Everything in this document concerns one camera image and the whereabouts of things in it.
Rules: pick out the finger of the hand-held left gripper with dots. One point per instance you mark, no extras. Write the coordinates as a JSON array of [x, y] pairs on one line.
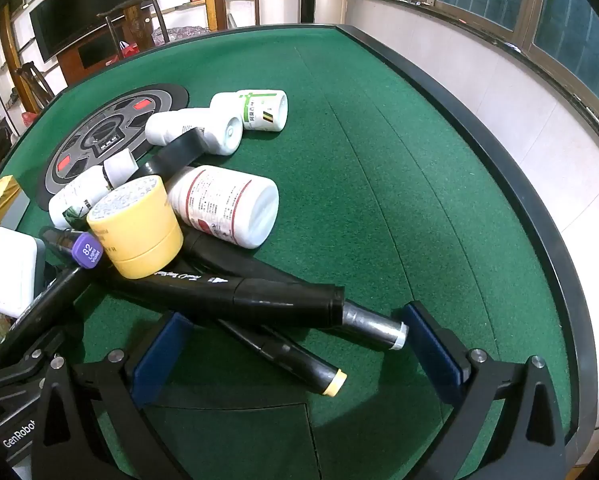
[[21, 365]]

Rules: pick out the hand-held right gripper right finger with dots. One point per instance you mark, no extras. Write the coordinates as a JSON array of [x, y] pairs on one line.
[[434, 355]]

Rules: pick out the white rectangular box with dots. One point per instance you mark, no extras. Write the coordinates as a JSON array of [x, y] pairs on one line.
[[14, 270]]

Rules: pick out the plain white bottle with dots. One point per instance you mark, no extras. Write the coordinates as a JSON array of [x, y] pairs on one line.
[[189, 127]]

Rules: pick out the purple-capped black marker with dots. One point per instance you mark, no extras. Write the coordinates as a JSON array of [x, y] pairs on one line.
[[86, 252]]

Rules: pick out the dark wooden chair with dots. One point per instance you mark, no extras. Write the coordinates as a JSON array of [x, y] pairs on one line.
[[31, 85]]

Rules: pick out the black television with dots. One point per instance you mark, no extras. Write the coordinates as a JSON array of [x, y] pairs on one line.
[[84, 5]]

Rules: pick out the slim white bottle green label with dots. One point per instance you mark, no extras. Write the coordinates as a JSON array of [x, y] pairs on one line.
[[76, 197]]

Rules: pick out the yellow-capped black marker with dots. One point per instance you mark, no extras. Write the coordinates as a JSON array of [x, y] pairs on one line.
[[289, 360]]

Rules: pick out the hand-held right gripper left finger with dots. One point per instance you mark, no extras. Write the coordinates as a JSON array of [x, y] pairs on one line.
[[159, 355]]

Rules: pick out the round grey table console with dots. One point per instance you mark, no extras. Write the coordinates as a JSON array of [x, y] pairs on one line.
[[104, 135]]

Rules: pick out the yellow round jar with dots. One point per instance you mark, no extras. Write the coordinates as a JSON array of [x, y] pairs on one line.
[[134, 230]]

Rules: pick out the wide white bottle green label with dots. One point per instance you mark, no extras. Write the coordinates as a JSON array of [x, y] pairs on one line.
[[262, 110]]

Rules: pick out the red bag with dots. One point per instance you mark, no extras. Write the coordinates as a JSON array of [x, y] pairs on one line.
[[129, 49]]

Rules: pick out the grey-capped black marker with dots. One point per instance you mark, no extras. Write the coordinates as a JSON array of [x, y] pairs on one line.
[[374, 327]]

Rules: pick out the white bottle red label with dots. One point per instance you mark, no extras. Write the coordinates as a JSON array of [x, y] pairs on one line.
[[224, 205]]

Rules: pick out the thick black marker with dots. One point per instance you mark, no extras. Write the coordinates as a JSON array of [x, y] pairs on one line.
[[259, 297]]

